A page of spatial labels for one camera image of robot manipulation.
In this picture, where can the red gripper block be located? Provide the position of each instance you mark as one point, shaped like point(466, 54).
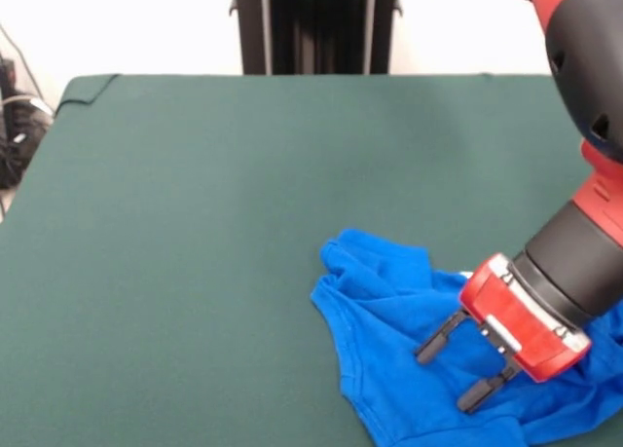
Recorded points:
point(525, 330)

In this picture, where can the blue printed T-shirt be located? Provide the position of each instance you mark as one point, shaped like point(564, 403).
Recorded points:
point(389, 345)

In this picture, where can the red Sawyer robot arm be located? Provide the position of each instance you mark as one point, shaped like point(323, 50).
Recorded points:
point(574, 252)

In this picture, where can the dark green table cloth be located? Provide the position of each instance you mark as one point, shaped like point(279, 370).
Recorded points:
point(146, 223)

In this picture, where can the dark grey floor stand base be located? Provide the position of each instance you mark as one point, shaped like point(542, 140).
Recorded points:
point(19, 140)

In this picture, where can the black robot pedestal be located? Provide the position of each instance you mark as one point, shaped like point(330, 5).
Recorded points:
point(250, 28)

